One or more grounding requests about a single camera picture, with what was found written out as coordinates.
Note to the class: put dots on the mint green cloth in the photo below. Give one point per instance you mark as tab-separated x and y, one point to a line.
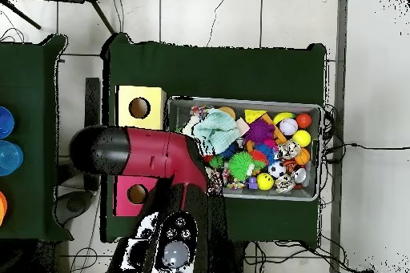
218	132

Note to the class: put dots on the clear mesh bin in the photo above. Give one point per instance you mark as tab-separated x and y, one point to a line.
256	103

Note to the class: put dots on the wooden three-hole sorting box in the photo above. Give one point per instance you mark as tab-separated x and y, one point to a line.
128	97

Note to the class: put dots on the orange round disc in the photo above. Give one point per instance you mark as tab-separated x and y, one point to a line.
228	111

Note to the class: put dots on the wooden cube block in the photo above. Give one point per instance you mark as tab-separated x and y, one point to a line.
243	126

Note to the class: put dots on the green spiky ball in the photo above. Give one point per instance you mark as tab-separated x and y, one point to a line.
241	167

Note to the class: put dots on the purple spiky ball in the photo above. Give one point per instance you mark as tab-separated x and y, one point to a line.
259	131

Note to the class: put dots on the dark green table cloth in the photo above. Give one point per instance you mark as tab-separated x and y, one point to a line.
218	71

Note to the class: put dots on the yellow smiley face ball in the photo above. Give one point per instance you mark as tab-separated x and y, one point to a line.
265	182

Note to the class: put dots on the crushed silver can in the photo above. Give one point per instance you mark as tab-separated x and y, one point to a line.
289	149

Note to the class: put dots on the red ball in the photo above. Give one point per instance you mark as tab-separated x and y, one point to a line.
303	119

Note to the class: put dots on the dark green side-table cloth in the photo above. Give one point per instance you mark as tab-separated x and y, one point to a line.
32	93

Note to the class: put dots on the light blue plastic cup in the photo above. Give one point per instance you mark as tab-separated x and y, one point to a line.
9	158

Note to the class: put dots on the dark blue plastic cup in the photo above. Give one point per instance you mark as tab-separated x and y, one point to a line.
5	123

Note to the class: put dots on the orange plastic cup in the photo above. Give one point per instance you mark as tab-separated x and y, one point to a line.
2	207

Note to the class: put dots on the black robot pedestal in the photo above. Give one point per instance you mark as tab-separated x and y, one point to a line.
230	259

